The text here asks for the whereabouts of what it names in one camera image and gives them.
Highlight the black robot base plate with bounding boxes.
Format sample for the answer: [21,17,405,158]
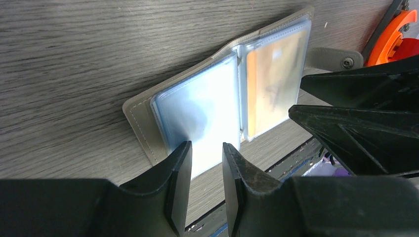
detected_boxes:
[185,137,331,237]

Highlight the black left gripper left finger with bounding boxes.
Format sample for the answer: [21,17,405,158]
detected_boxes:
[0,141,192,237]

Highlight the gold credit card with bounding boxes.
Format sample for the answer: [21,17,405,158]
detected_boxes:
[246,29,309,140]

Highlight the red toy block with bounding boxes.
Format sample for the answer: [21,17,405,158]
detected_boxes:
[389,38,419,62]

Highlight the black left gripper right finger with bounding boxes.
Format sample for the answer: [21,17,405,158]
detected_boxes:
[222,143,419,237]

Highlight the orange curved toy slide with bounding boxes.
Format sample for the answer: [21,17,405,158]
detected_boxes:
[364,9,418,67]

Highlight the grey toy baseplate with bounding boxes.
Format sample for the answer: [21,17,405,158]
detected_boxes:
[361,0,410,61]

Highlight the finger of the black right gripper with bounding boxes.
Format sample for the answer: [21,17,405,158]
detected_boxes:
[300,56,419,112]
[289,105,419,178]

